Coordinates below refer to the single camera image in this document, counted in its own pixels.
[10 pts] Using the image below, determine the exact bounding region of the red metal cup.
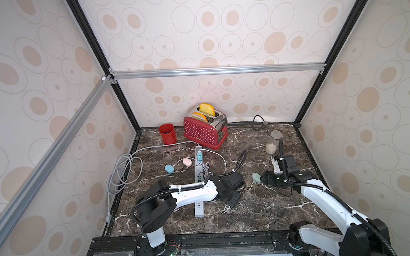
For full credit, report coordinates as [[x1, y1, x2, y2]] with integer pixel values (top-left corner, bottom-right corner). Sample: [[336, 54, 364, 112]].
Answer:
[[159, 123, 177, 145]]

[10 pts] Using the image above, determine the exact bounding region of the rear yellow toast slice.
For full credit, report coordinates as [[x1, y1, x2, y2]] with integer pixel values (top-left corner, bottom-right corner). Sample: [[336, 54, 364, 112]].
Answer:
[[199, 103, 215, 116]]

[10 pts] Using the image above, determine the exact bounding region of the front yellow toast slice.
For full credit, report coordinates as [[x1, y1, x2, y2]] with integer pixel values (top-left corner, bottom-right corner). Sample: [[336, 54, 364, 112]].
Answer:
[[192, 112, 208, 122]]

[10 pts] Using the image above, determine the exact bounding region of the white power strip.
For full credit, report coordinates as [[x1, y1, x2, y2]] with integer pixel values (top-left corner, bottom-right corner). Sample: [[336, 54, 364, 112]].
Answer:
[[194, 146, 204, 218]]

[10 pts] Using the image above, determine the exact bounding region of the red toaster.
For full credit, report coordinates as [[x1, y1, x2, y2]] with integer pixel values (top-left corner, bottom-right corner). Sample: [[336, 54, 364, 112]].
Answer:
[[183, 105, 229, 150]]

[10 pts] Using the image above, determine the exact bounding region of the horizontal aluminium rail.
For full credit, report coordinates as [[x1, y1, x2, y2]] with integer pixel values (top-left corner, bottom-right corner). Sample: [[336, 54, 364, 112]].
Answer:
[[112, 62, 326, 79]]

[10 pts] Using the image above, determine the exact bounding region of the pink earbud case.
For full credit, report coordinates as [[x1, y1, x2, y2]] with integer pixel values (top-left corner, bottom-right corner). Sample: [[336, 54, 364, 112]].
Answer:
[[182, 157, 192, 167]]

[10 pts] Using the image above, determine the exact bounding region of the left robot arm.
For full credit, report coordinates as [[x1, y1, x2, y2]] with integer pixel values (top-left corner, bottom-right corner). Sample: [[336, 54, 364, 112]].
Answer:
[[130, 150, 248, 256]]

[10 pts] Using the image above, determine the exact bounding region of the green earbud case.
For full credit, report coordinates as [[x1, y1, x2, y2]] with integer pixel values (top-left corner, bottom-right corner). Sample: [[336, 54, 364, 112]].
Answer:
[[252, 173, 262, 184]]

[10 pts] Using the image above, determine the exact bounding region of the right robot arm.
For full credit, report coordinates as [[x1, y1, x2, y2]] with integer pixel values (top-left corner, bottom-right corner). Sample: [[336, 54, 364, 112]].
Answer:
[[260, 138, 397, 256]]

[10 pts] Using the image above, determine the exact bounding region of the blue earbud case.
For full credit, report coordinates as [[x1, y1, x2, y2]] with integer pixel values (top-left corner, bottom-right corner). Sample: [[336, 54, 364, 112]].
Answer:
[[165, 164, 175, 174]]

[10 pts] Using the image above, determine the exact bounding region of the black toaster cord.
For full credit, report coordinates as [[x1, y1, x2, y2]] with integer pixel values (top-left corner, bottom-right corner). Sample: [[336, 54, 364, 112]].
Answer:
[[226, 114, 272, 131]]

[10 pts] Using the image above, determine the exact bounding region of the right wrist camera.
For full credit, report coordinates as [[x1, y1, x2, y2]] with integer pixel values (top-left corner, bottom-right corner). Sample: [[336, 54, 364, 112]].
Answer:
[[271, 158, 282, 175]]

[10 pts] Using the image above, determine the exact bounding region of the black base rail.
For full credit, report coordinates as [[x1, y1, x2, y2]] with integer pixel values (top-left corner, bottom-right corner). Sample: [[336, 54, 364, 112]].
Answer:
[[86, 230, 334, 256]]

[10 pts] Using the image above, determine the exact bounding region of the yellow toast slice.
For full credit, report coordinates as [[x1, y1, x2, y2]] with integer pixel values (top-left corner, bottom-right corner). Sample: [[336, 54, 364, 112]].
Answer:
[[199, 103, 215, 116], [192, 112, 208, 122]]

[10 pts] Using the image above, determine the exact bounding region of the left aluminium rail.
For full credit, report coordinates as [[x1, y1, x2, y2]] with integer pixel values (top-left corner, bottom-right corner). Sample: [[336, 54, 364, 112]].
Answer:
[[0, 74, 113, 249]]

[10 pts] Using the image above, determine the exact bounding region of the grey power strip cord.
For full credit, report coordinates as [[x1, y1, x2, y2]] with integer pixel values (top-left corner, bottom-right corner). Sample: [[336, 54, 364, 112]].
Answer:
[[102, 141, 205, 224]]

